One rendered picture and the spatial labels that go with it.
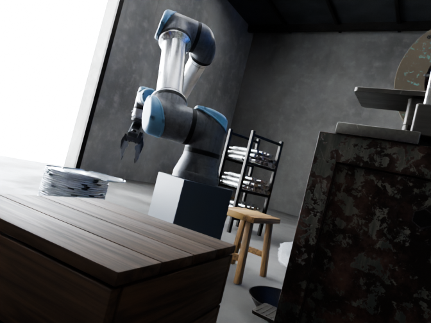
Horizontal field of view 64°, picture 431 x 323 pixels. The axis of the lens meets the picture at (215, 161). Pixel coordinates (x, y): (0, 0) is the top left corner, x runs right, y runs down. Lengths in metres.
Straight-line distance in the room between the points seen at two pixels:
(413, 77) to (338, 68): 6.00
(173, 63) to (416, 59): 1.65
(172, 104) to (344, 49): 7.62
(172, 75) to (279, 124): 7.25
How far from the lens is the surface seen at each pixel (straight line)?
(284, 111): 8.36
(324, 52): 8.60
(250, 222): 1.68
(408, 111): 0.92
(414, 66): 2.43
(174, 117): 1.02
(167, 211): 1.04
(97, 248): 0.51
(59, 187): 1.62
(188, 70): 1.46
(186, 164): 1.05
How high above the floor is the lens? 0.49
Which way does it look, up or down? 2 degrees up
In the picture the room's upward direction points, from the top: 14 degrees clockwise
